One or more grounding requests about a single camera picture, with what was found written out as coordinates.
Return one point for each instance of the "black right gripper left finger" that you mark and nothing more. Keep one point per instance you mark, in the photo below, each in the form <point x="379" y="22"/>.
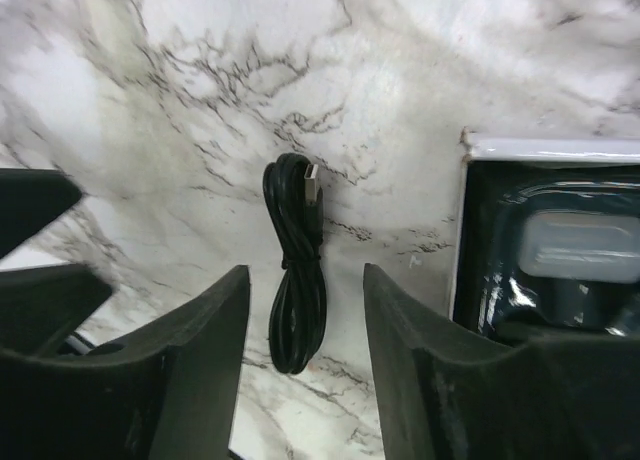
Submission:
<point x="166" y="390"/>

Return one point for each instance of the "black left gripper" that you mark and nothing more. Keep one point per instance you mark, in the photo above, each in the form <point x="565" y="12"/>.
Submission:
<point x="40" y="260"/>

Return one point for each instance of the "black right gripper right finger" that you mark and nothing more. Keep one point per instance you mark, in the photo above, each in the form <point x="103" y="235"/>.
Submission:
<point x="444" y="392"/>

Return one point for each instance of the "white hair clipper kit box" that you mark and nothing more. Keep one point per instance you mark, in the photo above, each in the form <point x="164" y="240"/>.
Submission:
<point x="506" y="180"/>

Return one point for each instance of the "small oil bottle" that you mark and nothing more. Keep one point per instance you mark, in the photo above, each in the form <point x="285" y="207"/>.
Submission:
<point x="581" y="246"/>

